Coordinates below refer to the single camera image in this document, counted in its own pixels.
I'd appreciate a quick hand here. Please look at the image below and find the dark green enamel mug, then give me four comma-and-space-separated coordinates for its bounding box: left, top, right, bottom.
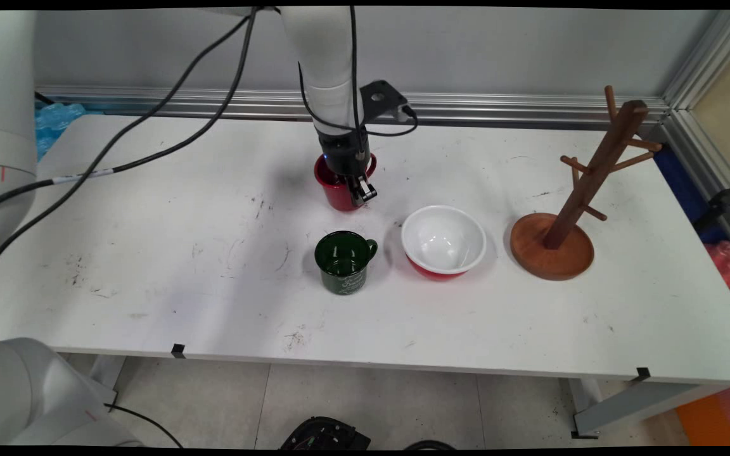
314, 231, 378, 296

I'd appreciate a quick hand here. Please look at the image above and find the long aluminium frame rail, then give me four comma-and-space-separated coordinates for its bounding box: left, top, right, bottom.
35, 85, 670, 130

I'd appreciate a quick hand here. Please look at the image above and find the thin black floor cable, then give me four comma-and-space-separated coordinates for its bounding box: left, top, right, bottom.
104, 403, 185, 449

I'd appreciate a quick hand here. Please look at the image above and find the slanted aluminium frame post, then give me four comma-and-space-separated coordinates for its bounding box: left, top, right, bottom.
660, 9, 730, 267

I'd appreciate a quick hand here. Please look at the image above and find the red bowl white inside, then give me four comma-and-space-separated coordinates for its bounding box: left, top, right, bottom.
401, 205, 488, 281

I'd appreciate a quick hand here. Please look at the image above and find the brown wooden mug tree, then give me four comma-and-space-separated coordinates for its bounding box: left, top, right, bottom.
509, 85, 665, 282

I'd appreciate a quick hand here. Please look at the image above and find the red ceramic mug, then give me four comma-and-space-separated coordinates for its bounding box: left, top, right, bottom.
314, 152, 378, 212

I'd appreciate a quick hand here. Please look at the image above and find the orange box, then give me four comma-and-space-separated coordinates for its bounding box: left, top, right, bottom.
676, 386, 730, 446

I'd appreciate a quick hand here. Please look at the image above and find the red plastic bag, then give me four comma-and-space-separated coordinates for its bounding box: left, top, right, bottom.
704, 241, 730, 327

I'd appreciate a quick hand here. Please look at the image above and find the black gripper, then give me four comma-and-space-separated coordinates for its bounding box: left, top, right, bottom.
319, 130, 378, 207

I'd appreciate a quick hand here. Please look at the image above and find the black stand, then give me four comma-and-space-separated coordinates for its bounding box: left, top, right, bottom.
695, 171, 730, 232

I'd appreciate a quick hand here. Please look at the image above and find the black device on floor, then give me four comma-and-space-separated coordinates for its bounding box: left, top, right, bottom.
279, 416, 372, 450

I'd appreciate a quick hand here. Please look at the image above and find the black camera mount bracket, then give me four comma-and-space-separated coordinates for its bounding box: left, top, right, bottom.
360, 80, 409, 124

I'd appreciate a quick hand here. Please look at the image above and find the beige panel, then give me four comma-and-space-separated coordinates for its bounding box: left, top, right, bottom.
691, 38, 730, 181

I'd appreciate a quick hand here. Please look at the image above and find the grey table leg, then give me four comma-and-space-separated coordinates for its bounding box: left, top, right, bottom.
89, 355, 126, 406
571, 378, 730, 439

